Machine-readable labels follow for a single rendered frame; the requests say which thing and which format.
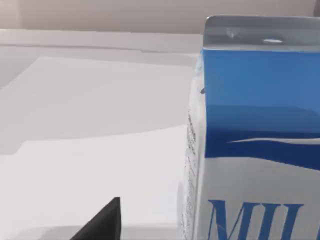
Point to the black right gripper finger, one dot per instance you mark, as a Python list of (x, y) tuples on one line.
[(105, 222)]

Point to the blue and white milk carton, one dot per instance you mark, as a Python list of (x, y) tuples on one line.
[(255, 130)]

